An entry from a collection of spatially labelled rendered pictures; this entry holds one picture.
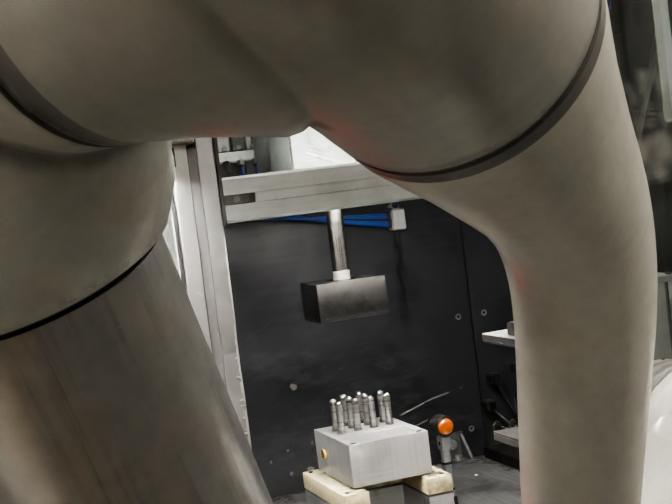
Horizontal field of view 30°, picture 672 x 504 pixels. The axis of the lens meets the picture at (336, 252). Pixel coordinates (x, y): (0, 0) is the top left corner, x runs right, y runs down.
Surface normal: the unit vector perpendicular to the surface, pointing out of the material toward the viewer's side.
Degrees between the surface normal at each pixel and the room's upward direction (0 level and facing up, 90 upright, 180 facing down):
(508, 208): 159
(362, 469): 90
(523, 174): 149
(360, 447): 90
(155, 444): 101
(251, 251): 90
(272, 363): 90
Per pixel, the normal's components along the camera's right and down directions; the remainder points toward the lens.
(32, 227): 0.43, 0.59
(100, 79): -0.04, 0.87
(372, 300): 0.33, 0.01
